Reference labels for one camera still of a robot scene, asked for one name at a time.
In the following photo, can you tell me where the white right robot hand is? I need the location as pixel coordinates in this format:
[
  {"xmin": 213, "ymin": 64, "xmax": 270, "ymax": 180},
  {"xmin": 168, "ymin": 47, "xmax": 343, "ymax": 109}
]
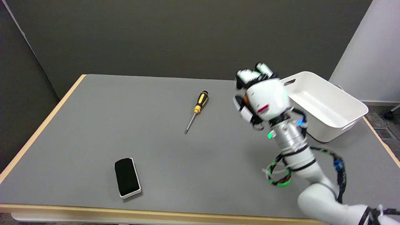
[{"xmin": 233, "ymin": 62, "xmax": 295, "ymax": 131}]

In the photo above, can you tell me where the white plastic storage box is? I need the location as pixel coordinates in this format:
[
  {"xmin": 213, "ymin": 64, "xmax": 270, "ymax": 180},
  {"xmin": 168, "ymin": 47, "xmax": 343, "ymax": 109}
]
[{"xmin": 279, "ymin": 71, "xmax": 369, "ymax": 143}]

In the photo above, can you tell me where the floor vent grille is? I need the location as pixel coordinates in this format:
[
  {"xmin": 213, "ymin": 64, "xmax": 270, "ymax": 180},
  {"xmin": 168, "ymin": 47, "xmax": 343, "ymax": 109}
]
[{"xmin": 374, "ymin": 127, "xmax": 396, "ymax": 140}]

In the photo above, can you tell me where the black chair caster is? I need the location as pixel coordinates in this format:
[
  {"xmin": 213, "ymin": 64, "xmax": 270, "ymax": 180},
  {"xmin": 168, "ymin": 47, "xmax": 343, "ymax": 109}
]
[{"xmin": 384, "ymin": 105, "xmax": 400, "ymax": 121}]

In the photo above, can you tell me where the black whiteboard eraser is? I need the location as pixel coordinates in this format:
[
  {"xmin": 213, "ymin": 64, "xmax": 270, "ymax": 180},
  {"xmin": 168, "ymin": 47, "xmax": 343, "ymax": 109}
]
[{"xmin": 114, "ymin": 157, "xmax": 142, "ymax": 199}]

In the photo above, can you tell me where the yellow black handled screwdriver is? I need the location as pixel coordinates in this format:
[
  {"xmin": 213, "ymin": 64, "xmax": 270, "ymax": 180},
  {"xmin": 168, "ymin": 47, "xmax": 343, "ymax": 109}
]
[{"xmin": 184, "ymin": 91, "xmax": 209, "ymax": 134}]

